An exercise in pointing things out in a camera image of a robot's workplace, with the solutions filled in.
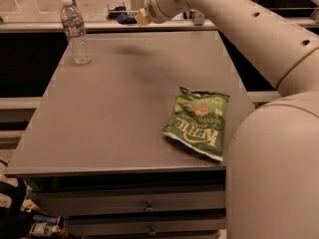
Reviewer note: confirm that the upper drawer knob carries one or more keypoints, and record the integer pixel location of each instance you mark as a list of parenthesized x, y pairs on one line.
[(149, 207)]

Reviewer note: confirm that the grey metal railing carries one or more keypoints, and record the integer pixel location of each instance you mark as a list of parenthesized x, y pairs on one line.
[(18, 16)]

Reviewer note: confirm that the drawer knob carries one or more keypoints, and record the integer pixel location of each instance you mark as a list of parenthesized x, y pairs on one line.
[(152, 232), (149, 207)]

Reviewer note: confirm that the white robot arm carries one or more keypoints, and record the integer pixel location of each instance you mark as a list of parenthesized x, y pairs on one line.
[(272, 167)]

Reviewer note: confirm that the black bag on floor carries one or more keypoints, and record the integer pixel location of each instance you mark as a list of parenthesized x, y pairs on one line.
[(14, 223)]

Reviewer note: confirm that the grey drawer cabinet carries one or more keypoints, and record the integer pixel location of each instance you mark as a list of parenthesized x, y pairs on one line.
[(94, 152)]

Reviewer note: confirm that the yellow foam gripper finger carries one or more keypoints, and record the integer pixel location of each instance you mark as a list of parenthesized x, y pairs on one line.
[(142, 17)]

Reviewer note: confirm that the clutter items on floor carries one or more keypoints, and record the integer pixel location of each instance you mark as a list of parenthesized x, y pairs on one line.
[(43, 225)]

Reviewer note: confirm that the green kettle chips bag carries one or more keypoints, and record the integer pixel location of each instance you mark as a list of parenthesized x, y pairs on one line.
[(198, 121)]

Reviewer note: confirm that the clear plastic water bottle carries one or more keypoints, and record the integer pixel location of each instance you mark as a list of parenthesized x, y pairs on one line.
[(75, 31)]

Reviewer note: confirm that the dark blue rxbar wrapper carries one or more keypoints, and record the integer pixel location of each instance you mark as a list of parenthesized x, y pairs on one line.
[(127, 19)]

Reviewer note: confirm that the lower drawer knob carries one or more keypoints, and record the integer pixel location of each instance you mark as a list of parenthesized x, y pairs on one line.
[(152, 232)]

